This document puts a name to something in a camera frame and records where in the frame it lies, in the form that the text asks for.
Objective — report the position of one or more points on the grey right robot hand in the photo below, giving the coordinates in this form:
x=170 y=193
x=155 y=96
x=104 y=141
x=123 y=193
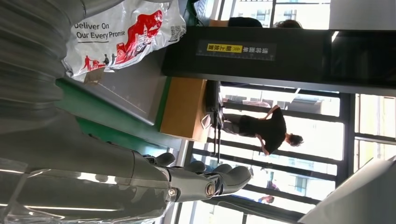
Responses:
x=92 y=170

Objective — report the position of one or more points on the brown cardboard box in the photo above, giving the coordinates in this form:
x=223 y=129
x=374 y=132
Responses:
x=182 y=108

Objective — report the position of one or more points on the black inbound scanner machine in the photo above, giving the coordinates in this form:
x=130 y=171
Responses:
x=278 y=71

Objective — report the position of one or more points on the black remote controller with antennas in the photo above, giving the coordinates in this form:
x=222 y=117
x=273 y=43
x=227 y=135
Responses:
x=213 y=95

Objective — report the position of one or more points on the person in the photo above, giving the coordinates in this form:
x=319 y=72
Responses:
x=272 y=130
x=266 y=199
x=244 y=22

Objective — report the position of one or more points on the grey open laptop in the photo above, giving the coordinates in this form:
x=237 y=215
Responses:
x=201 y=9

